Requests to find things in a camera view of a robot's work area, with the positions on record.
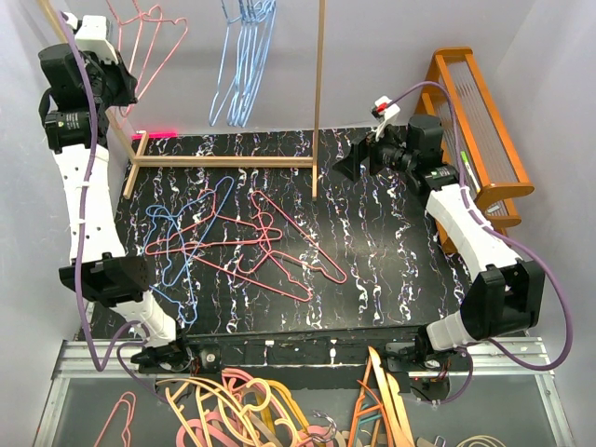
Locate pink wire hanger hung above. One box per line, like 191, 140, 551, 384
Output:
106, 1, 165, 118

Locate blue hanger hung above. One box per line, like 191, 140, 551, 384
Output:
244, 1, 277, 128
229, 1, 267, 128
209, 1, 241, 127

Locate tangled pink wire hangers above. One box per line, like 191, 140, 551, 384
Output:
144, 185, 348, 304

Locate wooden clothes rack frame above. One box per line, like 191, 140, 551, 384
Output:
36, 1, 326, 200

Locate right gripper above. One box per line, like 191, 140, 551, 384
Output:
332, 118, 417, 183

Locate wooden hangers pile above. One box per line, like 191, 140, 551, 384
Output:
346, 345, 502, 447

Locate orange wooden shelf rack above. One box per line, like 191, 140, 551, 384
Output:
415, 47, 535, 235

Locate pink hanger on glass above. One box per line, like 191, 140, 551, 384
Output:
92, 390, 137, 447

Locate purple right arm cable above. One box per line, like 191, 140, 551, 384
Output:
388, 81, 575, 406

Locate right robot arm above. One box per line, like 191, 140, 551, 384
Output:
333, 96, 545, 370

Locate tangled blue wire hangers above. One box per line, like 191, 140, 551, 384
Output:
143, 176, 236, 329

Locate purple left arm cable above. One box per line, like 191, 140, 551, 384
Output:
59, 11, 150, 404

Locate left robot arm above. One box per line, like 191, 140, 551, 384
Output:
38, 12, 193, 372

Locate pink plastic marker strip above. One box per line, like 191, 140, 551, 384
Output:
131, 131, 179, 141

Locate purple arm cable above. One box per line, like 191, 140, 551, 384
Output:
59, 11, 150, 404
388, 81, 575, 406

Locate light blue wire hanger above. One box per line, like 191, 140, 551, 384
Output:
226, 1, 258, 128

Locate green white pen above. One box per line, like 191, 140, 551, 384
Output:
460, 151, 481, 193

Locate pile of plastic hangers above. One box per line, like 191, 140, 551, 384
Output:
157, 368, 348, 446

